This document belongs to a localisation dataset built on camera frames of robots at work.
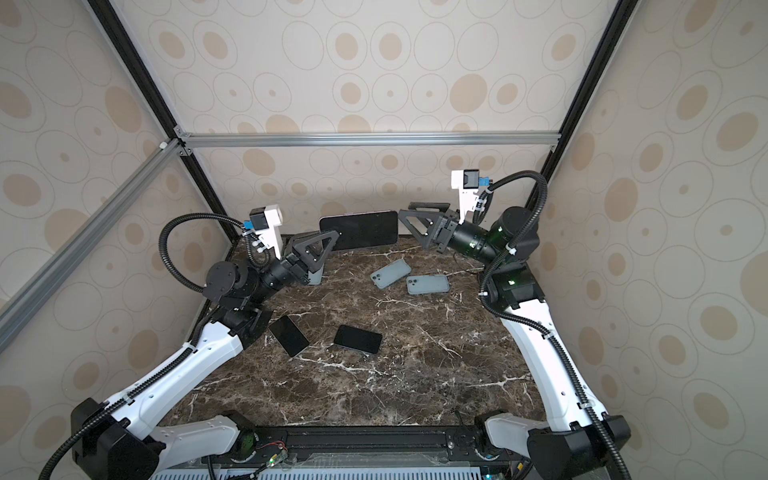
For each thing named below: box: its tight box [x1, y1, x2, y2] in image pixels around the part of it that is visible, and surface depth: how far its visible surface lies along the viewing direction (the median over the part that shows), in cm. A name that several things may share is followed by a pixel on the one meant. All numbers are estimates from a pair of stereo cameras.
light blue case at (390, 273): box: [370, 259, 411, 289], surface depth 111 cm
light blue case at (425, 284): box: [406, 274, 450, 295], surface depth 108 cm
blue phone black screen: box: [334, 324, 383, 354], surface depth 94 cm
